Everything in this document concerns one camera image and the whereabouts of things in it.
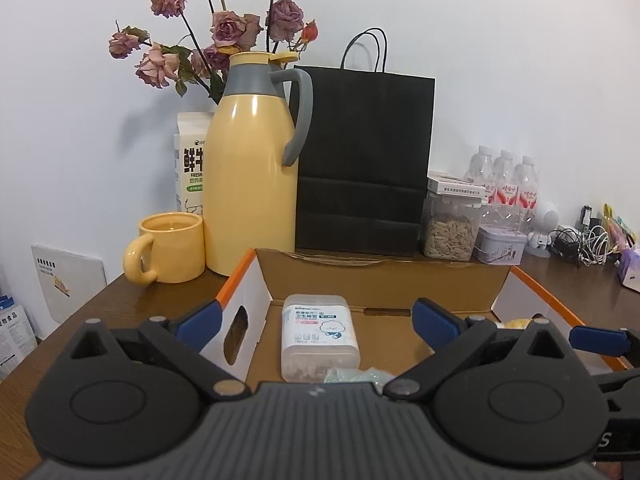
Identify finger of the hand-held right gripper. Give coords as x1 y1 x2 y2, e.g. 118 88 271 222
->
597 367 640 408
569 326 640 356

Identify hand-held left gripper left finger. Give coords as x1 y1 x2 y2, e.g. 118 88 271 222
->
70 298 251 402

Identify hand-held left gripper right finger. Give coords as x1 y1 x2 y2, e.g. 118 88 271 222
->
382 297 574 402

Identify red cardboard box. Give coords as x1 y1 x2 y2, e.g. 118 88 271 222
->
200 247 633 391

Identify yellow mug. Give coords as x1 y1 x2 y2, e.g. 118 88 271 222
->
123 212 206 286

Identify purple tissue pack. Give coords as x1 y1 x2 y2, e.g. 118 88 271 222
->
616 249 640 293

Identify pale green plastic wrapper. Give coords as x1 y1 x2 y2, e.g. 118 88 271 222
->
322 366 396 388

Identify clear seed container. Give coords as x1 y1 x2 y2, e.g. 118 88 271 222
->
420 192 483 262

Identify pale tin box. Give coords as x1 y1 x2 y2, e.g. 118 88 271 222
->
474 225 528 266

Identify clear cotton swab box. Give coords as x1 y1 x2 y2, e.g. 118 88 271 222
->
280 294 362 381

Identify colourful snack packets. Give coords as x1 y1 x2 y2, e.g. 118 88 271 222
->
602 203 638 251

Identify white robot toy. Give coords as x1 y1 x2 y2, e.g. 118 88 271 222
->
527 199 561 258

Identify white card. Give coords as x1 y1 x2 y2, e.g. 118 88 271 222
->
31 244 108 323

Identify small white flat box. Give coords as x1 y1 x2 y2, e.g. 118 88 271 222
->
427 171 488 196

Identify yellow thermos jug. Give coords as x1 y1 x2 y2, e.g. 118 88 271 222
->
202 51 314 277

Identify white milk carton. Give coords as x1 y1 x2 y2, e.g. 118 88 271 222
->
174 111 215 217

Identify clear water bottle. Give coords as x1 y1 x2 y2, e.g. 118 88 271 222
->
465 146 496 196
492 150 519 228
515 156 541 233

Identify black paper bag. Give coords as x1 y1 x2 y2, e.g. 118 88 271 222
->
292 28 436 258

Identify blue white packet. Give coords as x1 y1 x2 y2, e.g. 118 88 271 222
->
0 280 38 381

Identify dried pink rose bouquet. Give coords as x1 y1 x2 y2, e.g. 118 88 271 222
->
109 0 320 106

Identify tangle of charger cables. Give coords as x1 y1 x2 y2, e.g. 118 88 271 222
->
547 205 623 267

